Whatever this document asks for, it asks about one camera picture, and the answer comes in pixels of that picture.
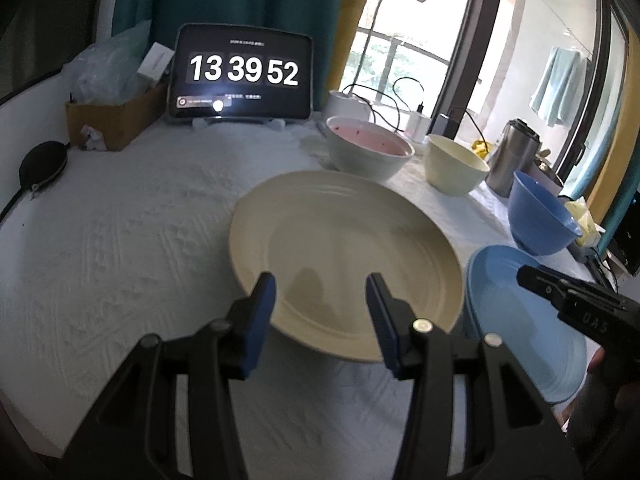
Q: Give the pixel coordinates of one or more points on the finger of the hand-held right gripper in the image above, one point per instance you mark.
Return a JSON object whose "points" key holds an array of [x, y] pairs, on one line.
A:
{"points": [[542, 282]]}

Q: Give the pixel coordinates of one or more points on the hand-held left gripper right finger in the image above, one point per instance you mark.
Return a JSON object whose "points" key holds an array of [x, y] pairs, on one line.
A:
{"points": [[382, 320]]}

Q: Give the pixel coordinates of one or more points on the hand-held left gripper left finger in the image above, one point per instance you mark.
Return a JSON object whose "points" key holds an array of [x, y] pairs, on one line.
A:
{"points": [[260, 310]]}

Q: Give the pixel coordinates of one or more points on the blue plate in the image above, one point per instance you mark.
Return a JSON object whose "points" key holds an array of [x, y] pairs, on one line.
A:
{"points": [[510, 310]]}

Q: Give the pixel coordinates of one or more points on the blue bowl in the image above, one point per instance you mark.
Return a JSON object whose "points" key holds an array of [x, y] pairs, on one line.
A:
{"points": [[540, 230]]}

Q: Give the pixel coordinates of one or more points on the cream plate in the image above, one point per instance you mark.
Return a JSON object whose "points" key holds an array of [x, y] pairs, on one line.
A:
{"points": [[350, 220]]}

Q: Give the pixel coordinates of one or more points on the cream bowl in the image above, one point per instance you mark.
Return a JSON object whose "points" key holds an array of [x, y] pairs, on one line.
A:
{"points": [[450, 175]]}

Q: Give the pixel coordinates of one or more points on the white bowl with pink inside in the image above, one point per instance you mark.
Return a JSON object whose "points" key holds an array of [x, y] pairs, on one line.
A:
{"points": [[365, 162]]}

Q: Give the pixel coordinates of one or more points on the yellow tissue pack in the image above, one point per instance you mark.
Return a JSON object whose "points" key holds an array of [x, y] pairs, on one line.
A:
{"points": [[585, 220]]}

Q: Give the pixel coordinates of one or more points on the pink and blue container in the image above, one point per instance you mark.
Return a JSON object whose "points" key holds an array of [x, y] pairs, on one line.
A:
{"points": [[547, 170]]}

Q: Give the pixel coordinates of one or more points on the steel thermos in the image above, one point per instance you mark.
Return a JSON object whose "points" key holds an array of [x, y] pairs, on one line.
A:
{"points": [[510, 165]]}

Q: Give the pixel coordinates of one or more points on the yellow packet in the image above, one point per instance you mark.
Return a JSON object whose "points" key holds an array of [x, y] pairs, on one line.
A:
{"points": [[481, 149]]}

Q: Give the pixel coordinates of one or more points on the dark charger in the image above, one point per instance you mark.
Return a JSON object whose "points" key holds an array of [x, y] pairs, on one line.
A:
{"points": [[445, 127]]}

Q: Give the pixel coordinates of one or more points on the clear tablet stand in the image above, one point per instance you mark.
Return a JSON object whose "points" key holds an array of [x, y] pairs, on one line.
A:
{"points": [[202, 123]]}

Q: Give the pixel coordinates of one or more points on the hanging light blue towel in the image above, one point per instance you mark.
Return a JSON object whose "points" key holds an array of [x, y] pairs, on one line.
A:
{"points": [[557, 85]]}

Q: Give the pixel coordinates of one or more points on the white charger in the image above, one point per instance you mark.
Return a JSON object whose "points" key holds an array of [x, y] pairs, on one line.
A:
{"points": [[417, 124]]}

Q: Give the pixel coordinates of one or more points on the cardboard box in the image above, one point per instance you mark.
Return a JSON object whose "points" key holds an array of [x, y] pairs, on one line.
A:
{"points": [[120, 120]]}

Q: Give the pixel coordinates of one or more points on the crumpled white paper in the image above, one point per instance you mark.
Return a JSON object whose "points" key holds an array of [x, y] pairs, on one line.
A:
{"points": [[92, 139]]}

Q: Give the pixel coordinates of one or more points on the tablet showing clock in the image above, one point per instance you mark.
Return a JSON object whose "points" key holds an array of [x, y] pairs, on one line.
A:
{"points": [[240, 50]]}

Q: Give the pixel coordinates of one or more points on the black round pouch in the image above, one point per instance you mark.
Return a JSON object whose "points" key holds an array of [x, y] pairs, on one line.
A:
{"points": [[42, 165]]}

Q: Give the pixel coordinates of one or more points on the small white box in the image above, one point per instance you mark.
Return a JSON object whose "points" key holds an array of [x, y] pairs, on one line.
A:
{"points": [[156, 60]]}

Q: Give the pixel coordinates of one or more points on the clear plastic bags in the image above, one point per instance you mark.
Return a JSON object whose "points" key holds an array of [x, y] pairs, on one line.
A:
{"points": [[100, 70]]}

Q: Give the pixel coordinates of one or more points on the yellow curtain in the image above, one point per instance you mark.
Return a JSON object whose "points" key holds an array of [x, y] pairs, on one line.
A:
{"points": [[352, 20]]}

